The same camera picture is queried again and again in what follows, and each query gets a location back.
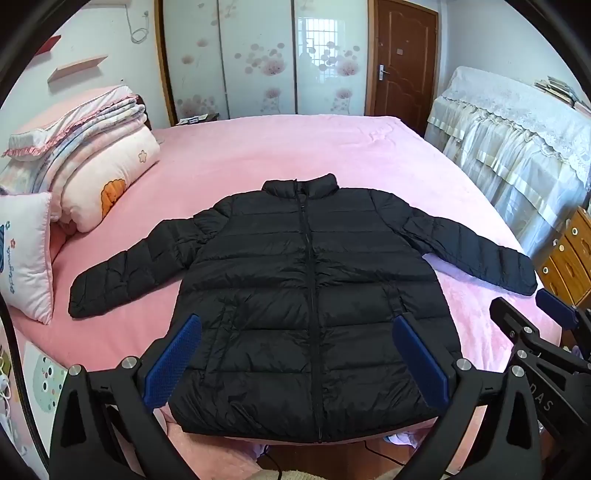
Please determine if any white cartoon print quilt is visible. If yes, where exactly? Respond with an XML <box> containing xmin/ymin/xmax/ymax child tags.
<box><xmin>58</xmin><ymin>124</ymin><xmax>161</xmax><ymax>234</ymax></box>

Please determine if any stack of books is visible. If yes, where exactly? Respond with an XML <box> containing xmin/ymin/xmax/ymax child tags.
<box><xmin>534</xmin><ymin>76</ymin><xmax>591</xmax><ymax>114</ymax></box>

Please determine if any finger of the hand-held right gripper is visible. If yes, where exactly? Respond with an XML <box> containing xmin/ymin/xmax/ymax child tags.
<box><xmin>536</xmin><ymin>288</ymin><xmax>591</xmax><ymax>331</ymax></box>
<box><xmin>489</xmin><ymin>298</ymin><xmax>591</xmax><ymax>376</ymax></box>

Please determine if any pink ruffled folded blanket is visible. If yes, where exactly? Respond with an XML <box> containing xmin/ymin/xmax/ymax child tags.
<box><xmin>0</xmin><ymin>85</ymin><xmax>148</xmax><ymax>161</ymax></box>

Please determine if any pink wall shelf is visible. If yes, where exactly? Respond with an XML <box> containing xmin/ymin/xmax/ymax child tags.
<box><xmin>47</xmin><ymin>55</ymin><xmax>109</xmax><ymax>84</ymax></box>

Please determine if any pink bed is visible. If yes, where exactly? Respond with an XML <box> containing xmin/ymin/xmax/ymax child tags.
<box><xmin>9</xmin><ymin>114</ymin><xmax>561</xmax><ymax>462</ymax></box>

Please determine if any floral sliding door wardrobe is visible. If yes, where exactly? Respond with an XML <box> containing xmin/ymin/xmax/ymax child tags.
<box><xmin>154</xmin><ymin>0</ymin><xmax>376</xmax><ymax>126</ymax></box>

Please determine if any white printed pillow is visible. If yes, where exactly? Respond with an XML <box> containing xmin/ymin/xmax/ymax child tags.
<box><xmin>0</xmin><ymin>191</ymin><xmax>54</xmax><ymax>326</ymax></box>

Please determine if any black cable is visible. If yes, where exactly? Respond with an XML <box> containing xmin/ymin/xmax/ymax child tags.
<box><xmin>259</xmin><ymin>440</ymin><xmax>403</xmax><ymax>480</ymax></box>

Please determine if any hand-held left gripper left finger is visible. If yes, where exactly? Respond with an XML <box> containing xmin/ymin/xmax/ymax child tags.
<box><xmin>48</xmin><ymin>314</ymin><xmax>202</xmax><ymax>480</ymax></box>

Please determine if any white wall cable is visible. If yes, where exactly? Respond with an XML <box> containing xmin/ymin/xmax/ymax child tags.
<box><xmin>129</xmin><ymin>9</ymin><xmax>151</xmax><ymax>45</ymax></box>

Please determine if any brown wooden door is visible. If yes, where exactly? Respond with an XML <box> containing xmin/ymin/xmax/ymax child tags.
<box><xmin>365</xmin><ymin>0</ymin><xmax>439</xmax><ymax>137</ymax></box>

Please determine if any black puffer jacket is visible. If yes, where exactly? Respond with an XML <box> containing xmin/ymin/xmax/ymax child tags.
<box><xmin>68</xmin><ymin>173</ymin><xmax>539</xmax><ymax>445</ymax></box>

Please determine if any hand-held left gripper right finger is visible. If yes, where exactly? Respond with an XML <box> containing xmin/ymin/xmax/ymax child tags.
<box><xmin>392</xmin><ymin>313</ymin><xmax>543</xmax><ymax>480</ymax></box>

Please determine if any wooden drawer chest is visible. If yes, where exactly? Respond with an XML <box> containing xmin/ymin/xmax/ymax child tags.
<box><xmin>536</xmin><ymin>208</ymin><xmax>591</xmax><ymax>308</ymax></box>

